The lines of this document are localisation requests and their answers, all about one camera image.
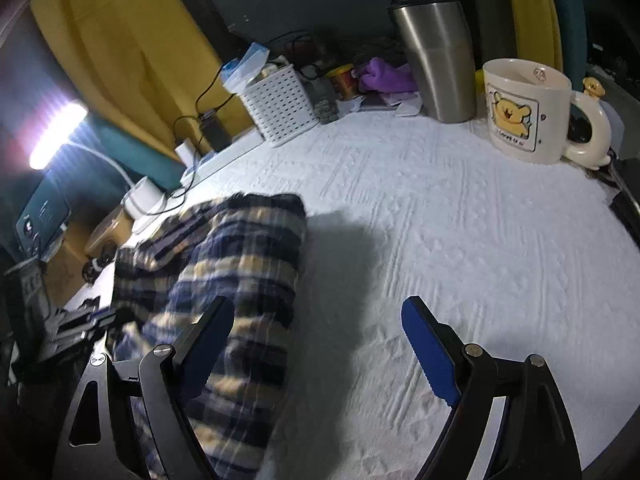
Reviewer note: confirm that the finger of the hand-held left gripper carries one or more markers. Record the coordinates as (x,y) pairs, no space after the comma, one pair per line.
(102,316)
(70,342)

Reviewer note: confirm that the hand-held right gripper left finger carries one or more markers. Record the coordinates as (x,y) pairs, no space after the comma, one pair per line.
(205,350)

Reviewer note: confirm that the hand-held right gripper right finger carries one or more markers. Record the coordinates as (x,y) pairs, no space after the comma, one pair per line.
(430,350)

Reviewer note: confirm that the blue yellow plaid shirt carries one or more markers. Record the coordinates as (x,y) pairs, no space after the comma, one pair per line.
(240,270)

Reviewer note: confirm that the brown cardboard box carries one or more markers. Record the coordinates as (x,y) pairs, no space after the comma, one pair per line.
(65,270)

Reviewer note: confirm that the white textured tablecloth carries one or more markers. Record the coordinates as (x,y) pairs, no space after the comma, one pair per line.
(450,240)

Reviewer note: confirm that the tablet with teal screen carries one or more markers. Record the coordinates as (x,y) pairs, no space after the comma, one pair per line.
(42,210)

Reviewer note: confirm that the wide teal curtain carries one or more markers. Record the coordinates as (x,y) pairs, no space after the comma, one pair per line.
(130,155)

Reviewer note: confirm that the white charger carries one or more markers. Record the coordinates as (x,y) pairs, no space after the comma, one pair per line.
(185,154)

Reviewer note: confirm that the white desk lamp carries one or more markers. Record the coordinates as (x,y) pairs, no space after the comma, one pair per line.
(55,135)

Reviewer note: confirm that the white power strip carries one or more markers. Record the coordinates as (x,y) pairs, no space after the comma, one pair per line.
(220,162)

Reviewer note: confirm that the black charger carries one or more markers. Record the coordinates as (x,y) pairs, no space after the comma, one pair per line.
(216,135)

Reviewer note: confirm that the black smartphone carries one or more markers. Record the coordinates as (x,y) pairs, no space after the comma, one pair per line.
(627,210)

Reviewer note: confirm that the white paper scrap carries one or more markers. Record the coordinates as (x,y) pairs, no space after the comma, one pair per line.
(407,106)

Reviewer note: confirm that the cream bear mug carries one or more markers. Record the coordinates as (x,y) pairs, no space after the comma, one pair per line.
(520,115)

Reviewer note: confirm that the white perforated basket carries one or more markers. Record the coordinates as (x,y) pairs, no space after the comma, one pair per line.
(280,105)

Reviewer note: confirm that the purple cloth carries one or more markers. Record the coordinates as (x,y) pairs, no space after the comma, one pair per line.
(385,75)

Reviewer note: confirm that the red can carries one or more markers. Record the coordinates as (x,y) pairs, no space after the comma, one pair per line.
(345,82)

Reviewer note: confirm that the wide yellow curtain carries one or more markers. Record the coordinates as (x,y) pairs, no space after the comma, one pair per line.
(125,35)

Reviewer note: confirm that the blue face mask pack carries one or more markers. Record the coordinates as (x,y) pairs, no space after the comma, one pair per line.
(245,67)

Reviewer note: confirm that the stainless steel tumbler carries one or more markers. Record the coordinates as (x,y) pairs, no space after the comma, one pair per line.
(440,60)

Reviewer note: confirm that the narrow yellow curtain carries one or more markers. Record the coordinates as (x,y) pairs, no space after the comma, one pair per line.
(530,10)

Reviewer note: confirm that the dark window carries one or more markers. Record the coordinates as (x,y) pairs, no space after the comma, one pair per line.
(325,0)

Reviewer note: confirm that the narrow teal curtain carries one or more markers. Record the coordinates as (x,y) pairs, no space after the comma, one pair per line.
(565,10)

